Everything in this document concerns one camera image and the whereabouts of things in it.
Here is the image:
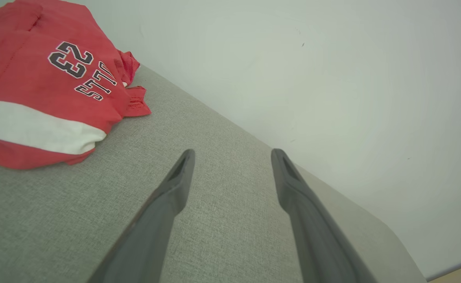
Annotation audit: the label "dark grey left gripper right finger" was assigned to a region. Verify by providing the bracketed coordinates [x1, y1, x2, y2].
[271, 148, 379, 283]

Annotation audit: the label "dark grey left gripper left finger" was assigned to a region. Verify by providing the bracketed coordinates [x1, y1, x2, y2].
[87, 149, 196, 283]

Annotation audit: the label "red shorts with white stripes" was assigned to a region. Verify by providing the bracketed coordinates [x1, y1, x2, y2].
[114, 50, 152, 118]

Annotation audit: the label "red jersey with number 23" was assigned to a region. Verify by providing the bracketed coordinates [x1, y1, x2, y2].
[0, 0, 123, 170]

